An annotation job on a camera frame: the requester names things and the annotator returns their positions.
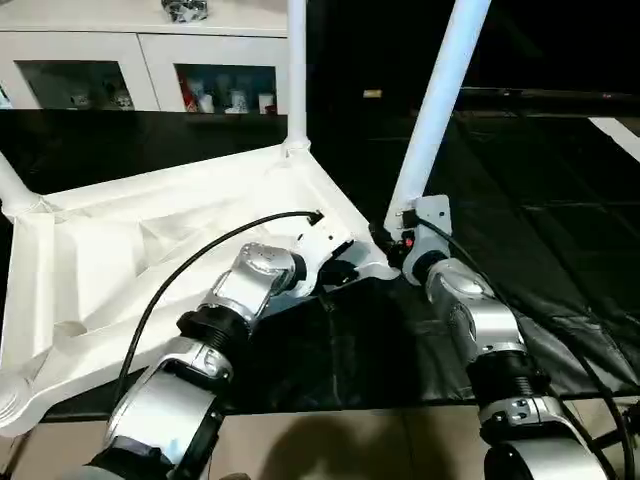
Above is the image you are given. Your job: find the small silver ornament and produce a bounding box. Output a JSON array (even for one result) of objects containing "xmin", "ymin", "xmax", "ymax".
[{"xmin": 162, "ymin": 0, "xmax": 209, "ymax": 23}]

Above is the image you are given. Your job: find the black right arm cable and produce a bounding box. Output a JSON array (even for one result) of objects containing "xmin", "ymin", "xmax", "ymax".
[{"xmin": 415, "ymin": 220, "xmax": 640, "ymax": 471}]

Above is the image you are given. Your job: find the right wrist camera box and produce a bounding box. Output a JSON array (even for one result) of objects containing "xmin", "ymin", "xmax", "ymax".
[{"xmin": 400, "ymin": 195, "xmax": 451, "ymax": 259}]

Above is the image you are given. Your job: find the white plastic table top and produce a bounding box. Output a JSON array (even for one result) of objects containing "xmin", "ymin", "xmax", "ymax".
[{"xmin": 0, "ymin": 140, "xmax": 396, "ymax": 436}]

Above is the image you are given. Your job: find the black work mat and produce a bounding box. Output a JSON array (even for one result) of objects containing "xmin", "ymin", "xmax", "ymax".
[{"xmin": 0, "ymin": 105, "xmax": 640, "ymax": 416}]

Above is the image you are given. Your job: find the white glass-door cabinet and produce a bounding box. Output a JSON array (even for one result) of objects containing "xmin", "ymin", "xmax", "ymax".
[{"xmin": 0, "ymin": 0, "xmax": 306, "ymax": 116}]

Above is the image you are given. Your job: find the white plastic table leg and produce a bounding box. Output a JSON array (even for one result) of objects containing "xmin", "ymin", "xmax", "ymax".
[
  {"xmin": 385, "ymin": 0, "xmax": 493, "ymax": 233},
  {"xmin": 285, "ymin": 0, "xmax": 313, "ymax": 159},
  {"xmin": 0, "ymin": 150, "xmax": 46, "ymax": 216}
]

